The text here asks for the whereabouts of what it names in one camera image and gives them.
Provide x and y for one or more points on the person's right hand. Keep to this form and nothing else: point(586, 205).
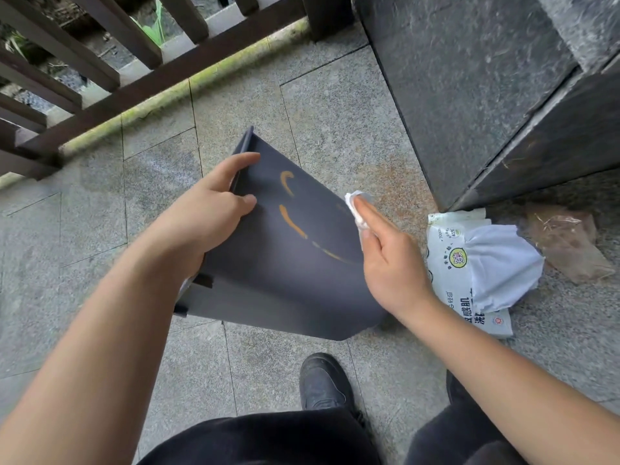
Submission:
point(390, 268)

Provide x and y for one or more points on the person's left hand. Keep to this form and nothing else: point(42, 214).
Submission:
point(203, 215)

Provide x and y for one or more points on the person's left thumb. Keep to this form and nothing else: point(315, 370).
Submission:
point(238, 204)

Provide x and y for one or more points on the person's right thumb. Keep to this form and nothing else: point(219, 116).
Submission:
point(369, 246)

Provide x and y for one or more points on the white wipe tissue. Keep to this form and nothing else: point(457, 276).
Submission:
point(357, 213)

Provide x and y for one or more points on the person's left forearm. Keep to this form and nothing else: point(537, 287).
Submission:
point(92, 368)

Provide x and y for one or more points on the person's right forearm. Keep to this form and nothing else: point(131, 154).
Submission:
point(513, 387)

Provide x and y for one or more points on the white tissue pack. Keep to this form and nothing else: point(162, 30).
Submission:
point(477, 271)

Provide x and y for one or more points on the black shoe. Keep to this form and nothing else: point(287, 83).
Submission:
point(325, 382)

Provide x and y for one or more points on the brown wooden railing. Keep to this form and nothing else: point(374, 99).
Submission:
point(121, 62)

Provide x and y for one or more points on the clear plastic bag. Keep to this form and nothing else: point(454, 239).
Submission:
point(564, 242)

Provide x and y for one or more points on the dark stone pillar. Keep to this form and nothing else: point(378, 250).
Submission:
point(489, 91)

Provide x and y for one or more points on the green plant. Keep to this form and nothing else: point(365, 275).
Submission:
point(151, 25)

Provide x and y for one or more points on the person's black trousers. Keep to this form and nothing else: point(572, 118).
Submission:
point(310, 438)

